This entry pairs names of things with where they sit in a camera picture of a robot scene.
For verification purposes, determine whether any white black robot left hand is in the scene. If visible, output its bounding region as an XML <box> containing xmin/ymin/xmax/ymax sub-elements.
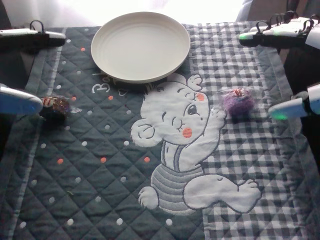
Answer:
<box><xmin>0</xmin><ymin>20</ymin><xmax>67</xmax><ymax>116</ymax></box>

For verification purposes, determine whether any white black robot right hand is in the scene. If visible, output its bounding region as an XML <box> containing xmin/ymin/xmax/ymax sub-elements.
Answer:
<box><xmin>238</xmin><ymin>11</ymin><xmax>320</xmax><ymax>121</ymax></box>

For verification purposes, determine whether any purple candy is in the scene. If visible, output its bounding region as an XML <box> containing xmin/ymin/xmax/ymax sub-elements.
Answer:
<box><xmin>212</xmin><ymin>87</ymin><xmax>256</xmax><ymax>118</ymax></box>

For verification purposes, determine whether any dark candy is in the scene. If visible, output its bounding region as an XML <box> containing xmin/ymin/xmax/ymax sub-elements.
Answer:
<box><xmin>39</xmin><ymin>94</ymin><xmax>82</xmax><ymax>121</ymax></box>

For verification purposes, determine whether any grey quilt with bear print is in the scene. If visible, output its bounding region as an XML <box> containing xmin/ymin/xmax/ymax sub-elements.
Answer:
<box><xmin>0</xmin><ymin>21</ymin><xmax>320</xmax><ymax>240</ymax></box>

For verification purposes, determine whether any round white plate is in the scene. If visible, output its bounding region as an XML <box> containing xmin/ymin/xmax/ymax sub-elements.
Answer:
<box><xmin>90</xmin><ymin>11</ymin><xmax>192</xmax><ymax>84</ymax></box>

